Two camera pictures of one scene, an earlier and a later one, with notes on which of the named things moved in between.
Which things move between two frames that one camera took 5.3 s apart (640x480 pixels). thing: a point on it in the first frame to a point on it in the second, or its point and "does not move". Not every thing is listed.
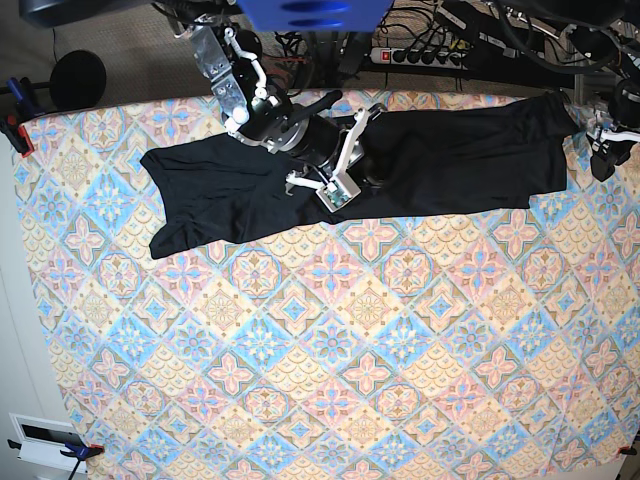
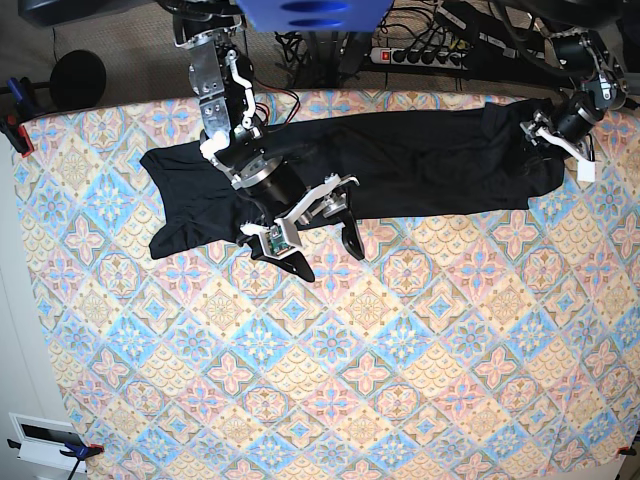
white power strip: x=453 y=60 does not move
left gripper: x=337 y=152 to x=277 y=196
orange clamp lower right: x=627 y=450 does not move
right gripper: x=609 y=146 to x=567 y=129
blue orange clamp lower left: x=73 y=452 does not move
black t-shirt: x=438 y=158 does not move
